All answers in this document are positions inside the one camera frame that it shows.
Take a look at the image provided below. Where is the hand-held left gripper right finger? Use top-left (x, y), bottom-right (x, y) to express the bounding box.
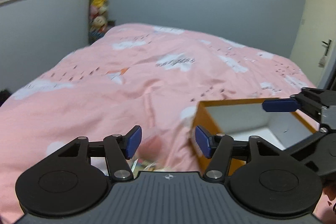
top-left (195, 125), bottom-right (280, 180)

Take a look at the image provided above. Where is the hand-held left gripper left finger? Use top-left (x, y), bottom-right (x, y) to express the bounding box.
top-left (58, 125), bottom-right (143, 181)

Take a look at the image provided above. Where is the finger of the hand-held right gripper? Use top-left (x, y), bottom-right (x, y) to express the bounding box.
top-left (262, 87), bottom-right (336, 132)

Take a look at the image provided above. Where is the orange cardboard box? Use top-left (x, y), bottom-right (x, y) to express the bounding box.
top-left (191, 97), bottom-right (317, 177)

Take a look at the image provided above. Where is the pink cloud print blanket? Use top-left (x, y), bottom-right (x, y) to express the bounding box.
top-left (0, 23), bottom-right (319, 219)

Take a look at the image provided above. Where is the white door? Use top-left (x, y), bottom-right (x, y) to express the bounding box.
top-left (290, 0), bottom-right (336, 88)

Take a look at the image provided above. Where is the dark object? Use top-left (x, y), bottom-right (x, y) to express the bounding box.
top-left (0, 89), bottom-right (11, 107)

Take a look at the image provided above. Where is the black door handle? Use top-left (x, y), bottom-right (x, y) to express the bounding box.
top-left (322, 40), bottom-right (332, 56)

